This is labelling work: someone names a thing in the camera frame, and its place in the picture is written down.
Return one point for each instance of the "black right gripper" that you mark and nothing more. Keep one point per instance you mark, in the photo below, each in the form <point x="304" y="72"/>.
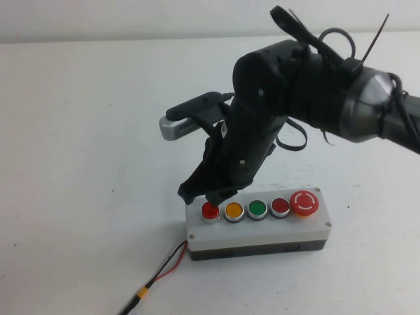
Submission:
<point x="244" y="147"/>

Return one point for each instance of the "red illuminated dome button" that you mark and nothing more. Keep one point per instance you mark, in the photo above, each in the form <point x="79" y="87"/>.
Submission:
<point x="210" y="212"/>

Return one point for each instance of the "yellow round push button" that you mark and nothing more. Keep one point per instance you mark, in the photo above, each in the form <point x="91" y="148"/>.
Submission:
<point x="233" y="210"/>

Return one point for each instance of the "green round push button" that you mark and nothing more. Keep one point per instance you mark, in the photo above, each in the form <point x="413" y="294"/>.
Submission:
<point x="257" y="207"/>

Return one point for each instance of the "grey push-button control box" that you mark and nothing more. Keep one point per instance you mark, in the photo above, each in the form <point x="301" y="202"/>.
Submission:
<point x="262" y="231"/>

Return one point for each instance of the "dark red flat push button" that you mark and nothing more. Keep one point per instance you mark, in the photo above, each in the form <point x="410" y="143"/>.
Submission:
<point x="280" y="205"/>

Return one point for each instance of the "red mushroom emergency stop button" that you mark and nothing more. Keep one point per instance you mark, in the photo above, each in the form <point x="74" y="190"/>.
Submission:
<point x="304" y="201"/>

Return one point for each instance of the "black zip tie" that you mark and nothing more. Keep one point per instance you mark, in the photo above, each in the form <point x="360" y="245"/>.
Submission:
<point x="375" y="37"/>

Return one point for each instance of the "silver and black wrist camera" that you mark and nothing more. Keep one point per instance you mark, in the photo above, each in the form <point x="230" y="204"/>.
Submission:
<point x="183" y="123"/>

